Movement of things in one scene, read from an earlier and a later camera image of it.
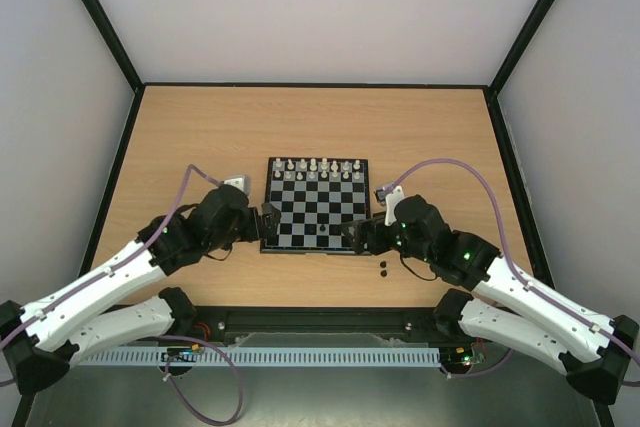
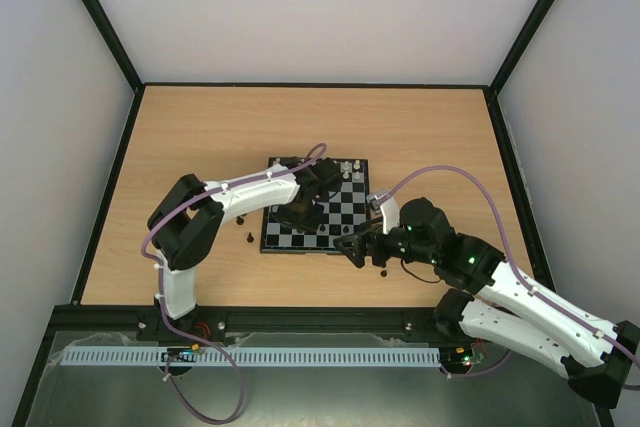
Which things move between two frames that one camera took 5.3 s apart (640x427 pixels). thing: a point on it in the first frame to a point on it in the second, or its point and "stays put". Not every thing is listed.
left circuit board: [182, 354] stays put
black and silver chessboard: [316, 198] stays put
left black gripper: [270, 226] to [284, 218]
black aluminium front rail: [213, 323] stays put
